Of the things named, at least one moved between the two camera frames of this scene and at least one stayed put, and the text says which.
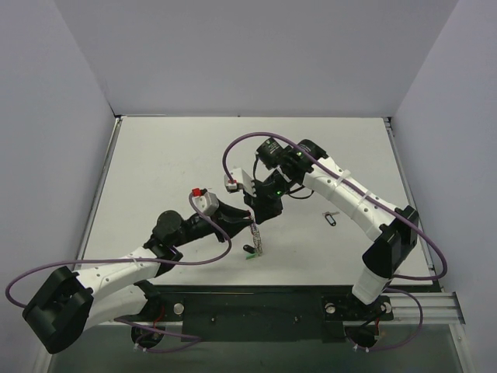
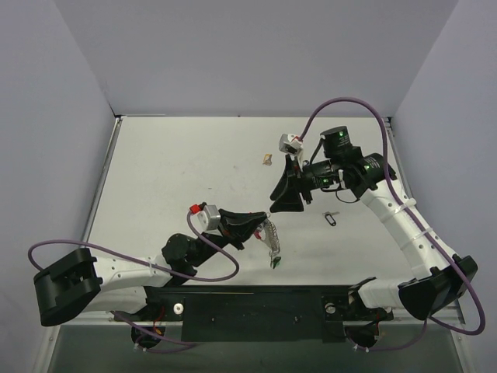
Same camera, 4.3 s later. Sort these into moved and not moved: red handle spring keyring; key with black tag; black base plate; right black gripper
Moved: right black gripper; red handle spring keyring
Not moved: black base plate; key with black tag
